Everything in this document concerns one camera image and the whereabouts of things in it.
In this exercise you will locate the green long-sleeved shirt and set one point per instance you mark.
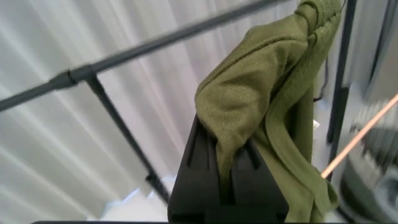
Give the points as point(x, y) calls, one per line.
point(242, 87)

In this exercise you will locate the pink clothes hanger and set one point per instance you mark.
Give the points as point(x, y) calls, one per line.
point(357, 138)

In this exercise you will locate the white laundry basket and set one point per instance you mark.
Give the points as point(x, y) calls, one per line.
point(379, 146)

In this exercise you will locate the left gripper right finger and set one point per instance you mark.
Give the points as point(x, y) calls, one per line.
point(258, 196)

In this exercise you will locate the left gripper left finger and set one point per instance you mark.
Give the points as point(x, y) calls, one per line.
point(196, 186)

